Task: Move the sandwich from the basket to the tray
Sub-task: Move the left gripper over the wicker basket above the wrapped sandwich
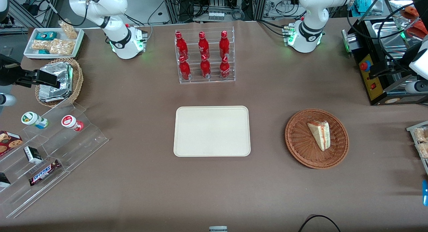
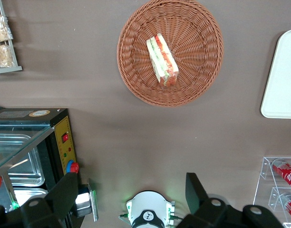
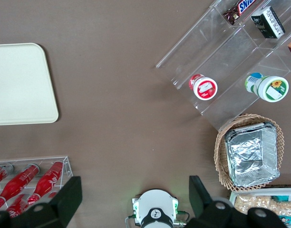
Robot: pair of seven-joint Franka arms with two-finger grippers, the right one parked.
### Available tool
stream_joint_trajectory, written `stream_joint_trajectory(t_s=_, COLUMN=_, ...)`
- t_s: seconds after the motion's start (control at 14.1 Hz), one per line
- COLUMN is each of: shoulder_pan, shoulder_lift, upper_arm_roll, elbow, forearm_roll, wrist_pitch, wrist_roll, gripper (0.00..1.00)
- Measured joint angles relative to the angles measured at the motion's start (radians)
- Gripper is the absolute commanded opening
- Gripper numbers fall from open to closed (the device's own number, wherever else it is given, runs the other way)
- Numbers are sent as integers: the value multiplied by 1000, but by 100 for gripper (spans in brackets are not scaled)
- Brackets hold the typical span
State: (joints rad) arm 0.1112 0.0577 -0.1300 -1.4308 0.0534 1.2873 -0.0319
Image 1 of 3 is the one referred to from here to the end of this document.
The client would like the beige plastic tray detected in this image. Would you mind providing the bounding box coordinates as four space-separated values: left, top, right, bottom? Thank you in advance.
173 106 251 157

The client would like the grey metal snack tray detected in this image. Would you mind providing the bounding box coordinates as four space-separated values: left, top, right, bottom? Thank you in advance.
406 121 428 176

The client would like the white rectangular snack tray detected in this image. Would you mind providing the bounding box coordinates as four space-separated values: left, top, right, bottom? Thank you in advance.
23 27 85 60

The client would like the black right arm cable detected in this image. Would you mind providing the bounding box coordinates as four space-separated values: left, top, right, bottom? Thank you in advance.
39 0 90 27

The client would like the black looped cable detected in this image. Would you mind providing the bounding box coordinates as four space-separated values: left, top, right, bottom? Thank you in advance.
298 215 341 232

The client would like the red cookie box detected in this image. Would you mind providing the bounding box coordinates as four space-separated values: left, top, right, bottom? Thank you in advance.
0 130 23 157

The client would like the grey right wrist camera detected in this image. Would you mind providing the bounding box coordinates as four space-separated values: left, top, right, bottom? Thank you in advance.
0 93 16 107

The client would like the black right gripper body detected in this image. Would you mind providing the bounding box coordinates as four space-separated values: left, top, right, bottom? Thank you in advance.
0 54 21 86

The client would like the clear acrylic bottle rack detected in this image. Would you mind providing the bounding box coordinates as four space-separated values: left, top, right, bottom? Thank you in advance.
175 26 236 85

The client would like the red lid yogurt cup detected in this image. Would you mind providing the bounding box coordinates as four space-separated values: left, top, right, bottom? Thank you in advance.
61 115 84 132

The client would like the clear acrylic stepped stand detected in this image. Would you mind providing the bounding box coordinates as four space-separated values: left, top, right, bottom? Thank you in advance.
0 102 109 219

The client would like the red cola bottle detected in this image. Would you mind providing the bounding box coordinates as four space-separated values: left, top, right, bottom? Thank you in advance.
179 55 191 81
198 31 210 60
219 30 230 59
175 31 188 60
200 54 211 79
220 56 231 79

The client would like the deep tan wicker basket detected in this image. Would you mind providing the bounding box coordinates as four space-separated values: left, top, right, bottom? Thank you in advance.
35 57 84 108

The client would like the triangular sandwich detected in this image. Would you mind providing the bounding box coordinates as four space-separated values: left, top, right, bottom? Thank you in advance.
307 120 331 151

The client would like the black food warmer machine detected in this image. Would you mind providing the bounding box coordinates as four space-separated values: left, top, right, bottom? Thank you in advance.
341 0 428 106

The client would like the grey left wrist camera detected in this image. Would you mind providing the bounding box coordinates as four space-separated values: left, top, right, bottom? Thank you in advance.
405 80 428 94

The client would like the orange food piece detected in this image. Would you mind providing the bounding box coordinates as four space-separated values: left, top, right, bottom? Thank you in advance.
401 6 420 20

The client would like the teal snack box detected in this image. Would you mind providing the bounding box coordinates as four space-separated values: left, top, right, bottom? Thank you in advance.
36 31 57 41

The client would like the flat brown wicker basket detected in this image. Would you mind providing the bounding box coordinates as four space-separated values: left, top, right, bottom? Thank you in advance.
285 108 349 169

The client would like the red food piece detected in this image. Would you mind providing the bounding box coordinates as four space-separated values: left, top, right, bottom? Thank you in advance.
406 23 428 39

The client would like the green lid yogurt cup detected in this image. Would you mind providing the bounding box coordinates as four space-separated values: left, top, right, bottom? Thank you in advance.
21 112 49 129

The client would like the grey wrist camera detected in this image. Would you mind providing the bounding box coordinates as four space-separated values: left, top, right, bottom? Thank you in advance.
405 80 428 94
0 93 16 107

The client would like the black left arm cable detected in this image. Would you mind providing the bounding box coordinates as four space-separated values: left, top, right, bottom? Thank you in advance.
347 0 428 79

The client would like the foil wrapped package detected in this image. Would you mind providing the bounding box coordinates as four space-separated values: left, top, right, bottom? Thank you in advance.
39 62 73 92
39 87 72 103

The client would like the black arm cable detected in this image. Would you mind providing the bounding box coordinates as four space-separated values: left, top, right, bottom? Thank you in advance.
39 0 90 27
347 0 428 79

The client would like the snickers chocolate bar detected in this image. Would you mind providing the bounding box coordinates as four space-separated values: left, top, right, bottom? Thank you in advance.
28 159 62 187

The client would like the rice cracker bag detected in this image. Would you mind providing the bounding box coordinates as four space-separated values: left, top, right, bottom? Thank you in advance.
416 142 428 159
32 40 52 51
59 21 78 39
49 39 76 56
414 127 428 143

